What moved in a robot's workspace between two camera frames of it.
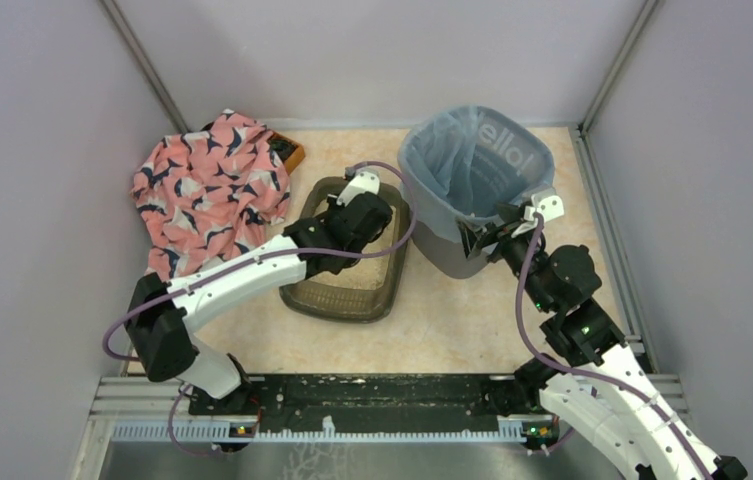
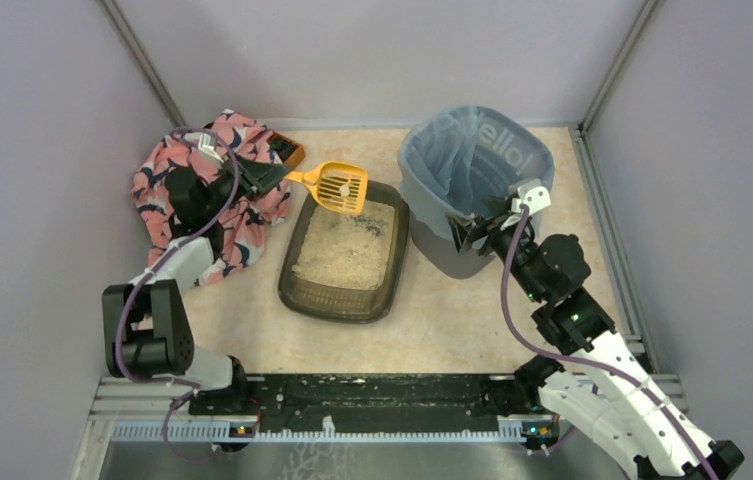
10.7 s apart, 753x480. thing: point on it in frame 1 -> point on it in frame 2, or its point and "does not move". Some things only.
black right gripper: (490, 234) does not move
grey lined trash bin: (466, 161) does not move
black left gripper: (368, 216) -> (251, 176)
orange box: (289, 151) does not move
